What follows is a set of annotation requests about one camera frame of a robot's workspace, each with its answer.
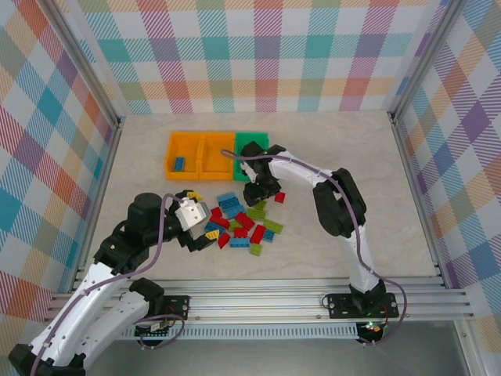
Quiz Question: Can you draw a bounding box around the orange plastic bin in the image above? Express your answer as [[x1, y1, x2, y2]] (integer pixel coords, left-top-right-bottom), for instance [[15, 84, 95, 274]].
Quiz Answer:
[[199, 132, 237, 182], [164, 131, 204, 181]]

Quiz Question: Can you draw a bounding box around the green plastic bin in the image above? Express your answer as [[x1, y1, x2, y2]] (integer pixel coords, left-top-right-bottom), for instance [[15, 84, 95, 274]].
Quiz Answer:
[[233, 131, 270, 182]]

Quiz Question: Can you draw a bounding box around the small circuit board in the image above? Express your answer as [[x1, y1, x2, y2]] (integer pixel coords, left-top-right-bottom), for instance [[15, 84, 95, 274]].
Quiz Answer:
[[135, 319, 175, 340], [358, 320, 387, 344]]

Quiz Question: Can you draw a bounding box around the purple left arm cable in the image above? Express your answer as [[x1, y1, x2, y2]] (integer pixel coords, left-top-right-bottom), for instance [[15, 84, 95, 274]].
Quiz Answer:
[[29, 193, 187, 376]]

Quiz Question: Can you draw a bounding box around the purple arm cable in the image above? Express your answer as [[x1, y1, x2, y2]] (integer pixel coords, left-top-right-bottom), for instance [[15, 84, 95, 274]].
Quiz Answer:
[[221, 147, 408, 348], [29, 193, 187, 376]]

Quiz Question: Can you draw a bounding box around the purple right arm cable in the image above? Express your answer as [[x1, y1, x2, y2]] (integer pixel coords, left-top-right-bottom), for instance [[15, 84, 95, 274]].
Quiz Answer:
[[221, 147, 408, 348]]

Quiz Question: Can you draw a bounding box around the aluminum side rail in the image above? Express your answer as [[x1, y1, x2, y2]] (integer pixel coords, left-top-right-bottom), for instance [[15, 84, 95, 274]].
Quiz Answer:
[[389, 111, 449, 287], [69, 115, 127, 294]]

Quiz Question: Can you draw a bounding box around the aluminum extrusion base rail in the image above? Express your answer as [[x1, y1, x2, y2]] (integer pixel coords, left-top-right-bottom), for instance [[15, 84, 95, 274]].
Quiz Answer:
[[42, 277, 474, 326]]

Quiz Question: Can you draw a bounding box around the slotted grey cable duct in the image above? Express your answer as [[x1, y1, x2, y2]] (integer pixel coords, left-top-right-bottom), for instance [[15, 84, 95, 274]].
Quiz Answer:
[[119, 327, 359, 341]]

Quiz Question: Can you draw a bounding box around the aluminum frame post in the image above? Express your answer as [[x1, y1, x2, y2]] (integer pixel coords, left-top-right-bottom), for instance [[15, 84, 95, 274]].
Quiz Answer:
[[45, 0, 126, 128], [389, 0, 465, 118]]

